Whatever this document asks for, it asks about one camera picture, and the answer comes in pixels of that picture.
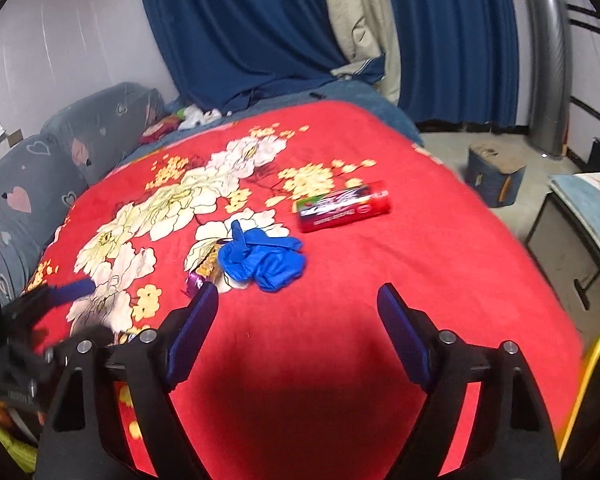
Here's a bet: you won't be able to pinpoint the yellow bin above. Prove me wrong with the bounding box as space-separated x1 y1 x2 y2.
555 324 600 462

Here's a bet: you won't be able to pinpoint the narrow blue curtain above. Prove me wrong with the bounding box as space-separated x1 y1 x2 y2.
380 0 524 129

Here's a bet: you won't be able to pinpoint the red snack tube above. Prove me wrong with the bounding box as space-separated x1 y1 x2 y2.
292 180 394 234

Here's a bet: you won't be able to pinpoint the red floral blanket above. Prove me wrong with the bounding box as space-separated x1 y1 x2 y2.
22 100 586 480

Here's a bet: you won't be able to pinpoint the yellow-green cloth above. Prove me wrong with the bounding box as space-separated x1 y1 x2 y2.
0 400 37 474

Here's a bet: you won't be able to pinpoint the silver cylinder air conditioner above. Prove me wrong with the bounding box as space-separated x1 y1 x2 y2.
521 0 574 159

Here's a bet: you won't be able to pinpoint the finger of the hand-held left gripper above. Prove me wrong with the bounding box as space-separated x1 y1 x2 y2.
2 280 96 325

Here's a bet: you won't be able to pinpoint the white crumpled cloth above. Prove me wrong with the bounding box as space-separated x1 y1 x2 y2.
178 105 224 131

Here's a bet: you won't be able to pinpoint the blue box stool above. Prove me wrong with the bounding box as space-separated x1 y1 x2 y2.
467 142 527 209

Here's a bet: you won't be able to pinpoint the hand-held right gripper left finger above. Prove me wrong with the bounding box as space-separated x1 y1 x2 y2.
34 281 220 480

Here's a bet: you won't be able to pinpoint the blue rubber glove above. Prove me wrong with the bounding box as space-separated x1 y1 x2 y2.
217 219 307 294

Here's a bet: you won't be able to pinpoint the purple foil candy wrapper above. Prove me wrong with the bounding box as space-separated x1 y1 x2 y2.
184 269 207 297

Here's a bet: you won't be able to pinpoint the grey heart print pillow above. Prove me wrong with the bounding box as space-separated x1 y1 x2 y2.
0 132 92 307
42 82 167 187

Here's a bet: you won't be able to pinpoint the wide blue curtain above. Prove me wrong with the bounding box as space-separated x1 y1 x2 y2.
132 0 352 114

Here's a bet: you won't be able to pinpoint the red toy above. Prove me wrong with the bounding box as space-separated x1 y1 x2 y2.
139 115 182 144

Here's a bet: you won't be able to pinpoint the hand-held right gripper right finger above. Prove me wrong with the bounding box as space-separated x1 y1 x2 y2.
376 282 563 480

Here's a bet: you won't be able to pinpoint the beige curtain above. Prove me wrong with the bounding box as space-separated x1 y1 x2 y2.
319 0 402 105

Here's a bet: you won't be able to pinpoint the grey cabinet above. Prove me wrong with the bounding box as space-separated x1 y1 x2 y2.
524 172 600 312

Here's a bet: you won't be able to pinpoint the blue bed sheet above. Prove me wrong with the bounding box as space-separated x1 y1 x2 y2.
114 82 424 162

